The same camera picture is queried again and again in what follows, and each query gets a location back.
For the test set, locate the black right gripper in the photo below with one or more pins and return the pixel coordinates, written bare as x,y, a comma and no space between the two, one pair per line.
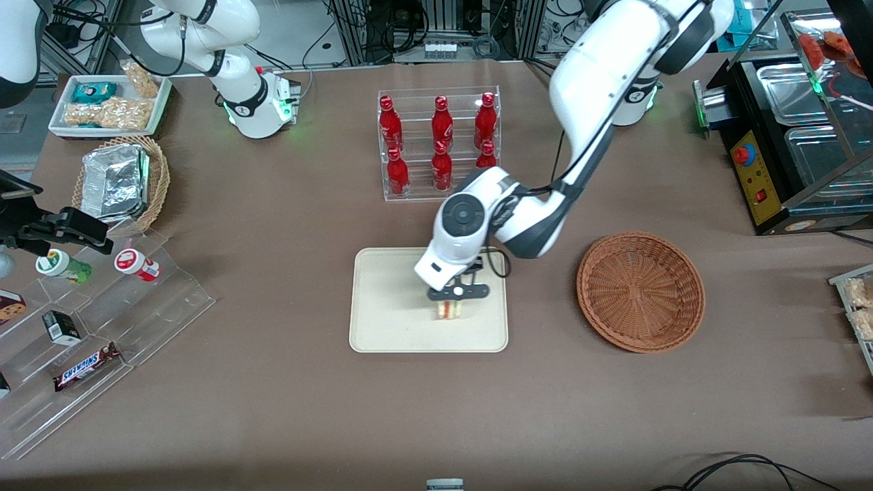
42,226

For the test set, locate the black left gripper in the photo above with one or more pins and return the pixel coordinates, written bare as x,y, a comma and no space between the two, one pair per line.
477,263

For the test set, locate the triangle sandwich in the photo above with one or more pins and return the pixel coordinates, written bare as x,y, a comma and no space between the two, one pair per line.
449,310

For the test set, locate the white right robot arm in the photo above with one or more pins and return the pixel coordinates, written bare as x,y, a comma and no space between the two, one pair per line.
239,68

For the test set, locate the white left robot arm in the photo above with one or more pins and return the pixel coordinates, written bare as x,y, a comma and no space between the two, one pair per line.
586,88

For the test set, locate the cream plastic tray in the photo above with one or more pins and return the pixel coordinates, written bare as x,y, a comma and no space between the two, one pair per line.
389,307

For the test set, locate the light tan wicker basket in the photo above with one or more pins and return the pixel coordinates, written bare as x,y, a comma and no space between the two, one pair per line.
158,184

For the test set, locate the white rectangular snack tray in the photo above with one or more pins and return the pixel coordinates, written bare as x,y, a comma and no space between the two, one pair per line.
61,116

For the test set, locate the brown round wicker basket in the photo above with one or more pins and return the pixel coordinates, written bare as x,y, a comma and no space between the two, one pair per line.
641,293

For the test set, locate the green lidded snack cup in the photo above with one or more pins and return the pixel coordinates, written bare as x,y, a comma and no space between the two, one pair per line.
61,266

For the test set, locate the red lidded snack cup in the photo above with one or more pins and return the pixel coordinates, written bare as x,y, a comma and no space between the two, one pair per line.
135,264

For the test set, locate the silver foil container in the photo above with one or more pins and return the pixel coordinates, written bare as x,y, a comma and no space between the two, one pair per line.
114,181

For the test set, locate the small black box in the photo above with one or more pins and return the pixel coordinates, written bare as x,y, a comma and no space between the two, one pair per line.
61,328

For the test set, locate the brown cookie box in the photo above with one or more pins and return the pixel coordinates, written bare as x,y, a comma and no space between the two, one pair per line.
10,307

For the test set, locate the clear acrylic stepped stand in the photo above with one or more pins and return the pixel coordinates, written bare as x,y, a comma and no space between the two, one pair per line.
157,307

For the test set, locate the clear acrylic bottle rack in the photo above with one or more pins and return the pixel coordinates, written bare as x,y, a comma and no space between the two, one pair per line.
416,194

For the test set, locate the large clear peanut bag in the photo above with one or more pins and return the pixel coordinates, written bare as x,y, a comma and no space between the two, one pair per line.
109,114

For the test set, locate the Snickers chocolate bar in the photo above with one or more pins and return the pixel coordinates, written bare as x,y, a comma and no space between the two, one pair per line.
85,367

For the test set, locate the red cola bottle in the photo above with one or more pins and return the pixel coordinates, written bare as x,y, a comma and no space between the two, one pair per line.
442,124
442,170
389,124
485,121
397,176
485,157

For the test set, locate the teal snack packet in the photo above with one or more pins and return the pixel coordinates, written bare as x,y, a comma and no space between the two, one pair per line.
94,92

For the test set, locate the small clear peanut bag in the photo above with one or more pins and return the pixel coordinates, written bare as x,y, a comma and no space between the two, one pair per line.
142,80

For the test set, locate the dark snack packet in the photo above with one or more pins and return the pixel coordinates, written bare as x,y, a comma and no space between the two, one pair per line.
3,385

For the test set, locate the white power strip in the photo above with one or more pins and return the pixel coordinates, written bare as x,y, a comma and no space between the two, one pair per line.
440,49

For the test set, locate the red emergency stop button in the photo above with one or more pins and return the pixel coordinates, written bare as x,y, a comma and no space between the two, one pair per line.
743,154

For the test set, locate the black food warmer machine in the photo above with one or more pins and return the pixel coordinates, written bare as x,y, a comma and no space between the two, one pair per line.
771,198

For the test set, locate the steel warmer pan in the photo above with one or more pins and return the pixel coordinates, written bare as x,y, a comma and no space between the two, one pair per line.
794,92

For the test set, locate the clear bagged rice snack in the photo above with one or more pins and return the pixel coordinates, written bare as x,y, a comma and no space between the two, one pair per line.
863,324
859,293

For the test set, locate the red fried food pieces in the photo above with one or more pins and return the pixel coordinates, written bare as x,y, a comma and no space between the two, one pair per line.
835,44

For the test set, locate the grey camera mount block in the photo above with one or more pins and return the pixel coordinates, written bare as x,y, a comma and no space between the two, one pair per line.
445,485

